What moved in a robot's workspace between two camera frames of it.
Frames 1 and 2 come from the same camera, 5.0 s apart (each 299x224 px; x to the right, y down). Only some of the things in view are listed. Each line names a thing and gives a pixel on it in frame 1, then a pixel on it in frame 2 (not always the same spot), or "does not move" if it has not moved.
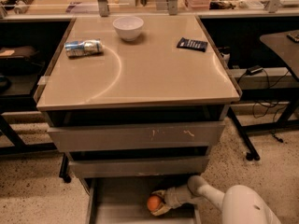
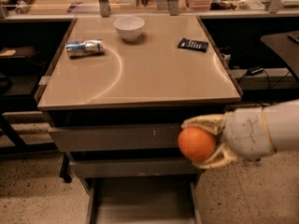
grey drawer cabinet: (137, 104) does not move
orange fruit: (153, 203) to (197, 144)
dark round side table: (287, 47) does not move
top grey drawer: (204, 134) does not move
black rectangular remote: (192, 45) does not move
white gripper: (173, 197) to (245, 133)
